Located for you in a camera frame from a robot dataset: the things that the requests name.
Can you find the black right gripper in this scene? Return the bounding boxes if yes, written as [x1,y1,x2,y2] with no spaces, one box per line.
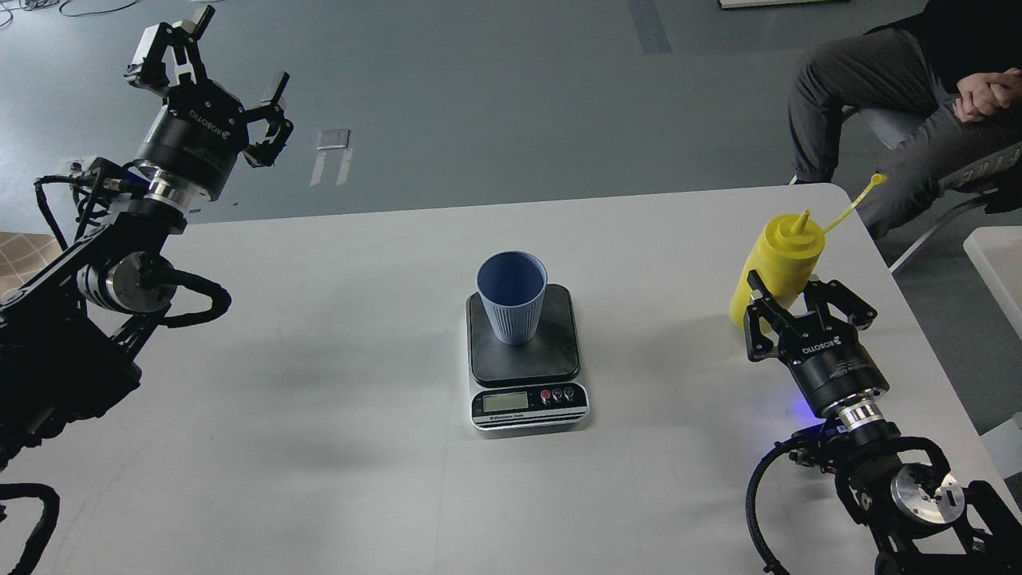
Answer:
[743,270,890,418]

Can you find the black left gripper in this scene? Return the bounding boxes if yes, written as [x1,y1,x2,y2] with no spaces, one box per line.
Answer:
[124,5,293,200]

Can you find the yellow squeeze bottle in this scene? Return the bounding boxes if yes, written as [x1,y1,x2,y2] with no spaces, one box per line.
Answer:
[729,173,888,328]

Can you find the blue ribbed plastic cup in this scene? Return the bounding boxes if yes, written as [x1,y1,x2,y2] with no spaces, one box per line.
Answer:
[475,251,548,346]

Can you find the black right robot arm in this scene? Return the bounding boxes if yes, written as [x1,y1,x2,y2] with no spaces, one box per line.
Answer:
[743,272,1021,574]

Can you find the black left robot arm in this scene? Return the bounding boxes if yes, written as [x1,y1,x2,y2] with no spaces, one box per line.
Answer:
[1,5,293,467]

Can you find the digital kitchen scale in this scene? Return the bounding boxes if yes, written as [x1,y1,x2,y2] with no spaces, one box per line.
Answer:
[466,284,591,434]

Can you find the person's clasped hands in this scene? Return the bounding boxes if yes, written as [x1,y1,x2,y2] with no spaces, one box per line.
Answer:
[953,68,1021,123]

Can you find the seated person in dark clothes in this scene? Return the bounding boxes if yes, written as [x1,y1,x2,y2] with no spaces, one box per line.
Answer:
[787,1,1021,239]

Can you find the black cables on floor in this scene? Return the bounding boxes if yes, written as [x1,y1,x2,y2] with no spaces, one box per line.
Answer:
[0,0,141,18]

